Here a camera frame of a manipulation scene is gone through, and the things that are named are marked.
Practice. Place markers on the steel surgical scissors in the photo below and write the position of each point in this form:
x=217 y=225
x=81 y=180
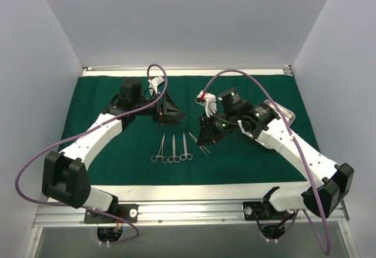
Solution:
x=174 y=158

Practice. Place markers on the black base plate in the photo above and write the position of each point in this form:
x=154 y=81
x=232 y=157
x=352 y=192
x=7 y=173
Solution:
x=128 y=212
x=263 y=210

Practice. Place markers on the steel instrument tray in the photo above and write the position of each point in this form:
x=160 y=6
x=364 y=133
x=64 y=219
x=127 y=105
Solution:
x=289 y=115

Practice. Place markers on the steel forceps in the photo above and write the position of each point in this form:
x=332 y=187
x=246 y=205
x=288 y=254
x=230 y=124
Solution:
x=160 y=155
x=185 y=155

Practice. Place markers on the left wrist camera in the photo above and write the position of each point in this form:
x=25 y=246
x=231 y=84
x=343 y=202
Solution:
x=154 y=84

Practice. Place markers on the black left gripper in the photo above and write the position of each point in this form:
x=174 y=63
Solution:
x=161 y=110

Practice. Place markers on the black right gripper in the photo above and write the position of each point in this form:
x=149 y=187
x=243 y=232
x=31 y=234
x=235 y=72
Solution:
x=211 y=124

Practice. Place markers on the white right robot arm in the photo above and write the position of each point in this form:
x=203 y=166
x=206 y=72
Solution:
x=327 y=182

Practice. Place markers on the aluminium front rail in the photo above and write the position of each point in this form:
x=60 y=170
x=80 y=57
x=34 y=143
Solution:
x=229 y=212

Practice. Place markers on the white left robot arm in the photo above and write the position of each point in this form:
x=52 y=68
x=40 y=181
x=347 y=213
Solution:
x=65 y=174

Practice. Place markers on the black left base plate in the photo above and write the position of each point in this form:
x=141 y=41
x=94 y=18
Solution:
x=128 y=212

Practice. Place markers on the green surgical cloth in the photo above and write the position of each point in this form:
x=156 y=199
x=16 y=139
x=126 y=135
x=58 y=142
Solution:
x=236 y=159

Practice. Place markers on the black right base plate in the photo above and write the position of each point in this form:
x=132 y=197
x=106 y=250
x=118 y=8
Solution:
x=263 y=210

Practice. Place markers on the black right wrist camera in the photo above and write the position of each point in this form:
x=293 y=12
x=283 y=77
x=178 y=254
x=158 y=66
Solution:
x=232 y=103

